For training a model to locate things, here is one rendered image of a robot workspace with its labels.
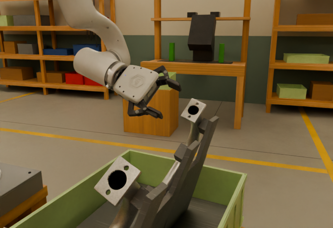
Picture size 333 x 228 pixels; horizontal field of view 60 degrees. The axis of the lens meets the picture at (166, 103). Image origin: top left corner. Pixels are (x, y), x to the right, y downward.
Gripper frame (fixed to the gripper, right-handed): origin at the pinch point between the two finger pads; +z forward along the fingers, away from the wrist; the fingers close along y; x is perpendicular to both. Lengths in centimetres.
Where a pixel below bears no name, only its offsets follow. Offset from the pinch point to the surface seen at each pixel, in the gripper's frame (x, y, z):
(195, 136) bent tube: 7.9, -3.0, 8.9
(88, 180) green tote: 13.1, -27.7, -12.9
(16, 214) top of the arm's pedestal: 19, -48, -30
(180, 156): -8.7, -13.1, 13.4
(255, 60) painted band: 384, 291, -82
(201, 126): 2.8, -1.3, 10.5
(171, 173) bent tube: 9.8, -14.5, 8.0
